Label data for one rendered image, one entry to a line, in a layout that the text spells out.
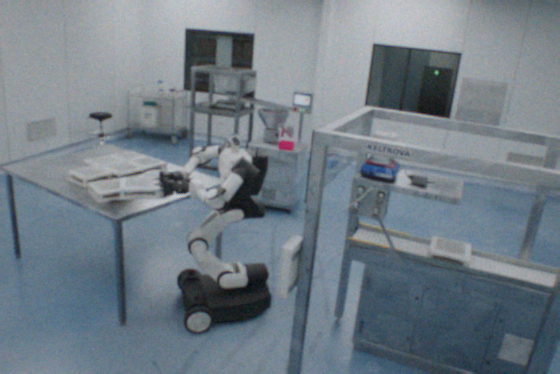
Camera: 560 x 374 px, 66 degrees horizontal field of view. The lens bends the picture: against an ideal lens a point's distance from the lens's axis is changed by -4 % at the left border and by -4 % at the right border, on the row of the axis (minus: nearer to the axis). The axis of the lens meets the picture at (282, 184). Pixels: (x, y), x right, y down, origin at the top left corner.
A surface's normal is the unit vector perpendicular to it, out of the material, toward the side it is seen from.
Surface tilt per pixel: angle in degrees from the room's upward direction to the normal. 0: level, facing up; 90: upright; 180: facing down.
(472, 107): 90
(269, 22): 90
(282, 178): 90
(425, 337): 90
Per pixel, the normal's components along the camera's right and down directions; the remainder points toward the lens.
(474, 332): -0.39, 0.26
